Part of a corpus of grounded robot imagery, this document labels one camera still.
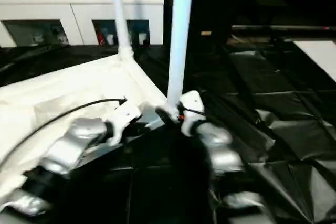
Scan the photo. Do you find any white plastic table top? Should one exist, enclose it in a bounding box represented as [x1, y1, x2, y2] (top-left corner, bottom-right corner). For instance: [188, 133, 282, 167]
[0, 54, 169, 204]

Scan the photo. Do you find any white plastic table leg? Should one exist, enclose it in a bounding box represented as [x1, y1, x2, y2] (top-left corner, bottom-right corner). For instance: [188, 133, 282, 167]
[166, 0, 195, 110]
[108, 0, 134, 61]

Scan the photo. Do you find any black work surface mat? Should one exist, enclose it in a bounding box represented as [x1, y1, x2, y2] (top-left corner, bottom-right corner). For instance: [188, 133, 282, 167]
[0, 38, 336, 224]

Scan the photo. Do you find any white glass-door cabinet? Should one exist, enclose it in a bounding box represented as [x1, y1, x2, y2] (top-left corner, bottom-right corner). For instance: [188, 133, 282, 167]
[0, 0, 164, 47]

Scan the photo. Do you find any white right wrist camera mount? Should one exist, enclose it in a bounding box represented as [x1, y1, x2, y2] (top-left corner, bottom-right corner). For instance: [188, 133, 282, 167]
[177, 90, 206, 136]

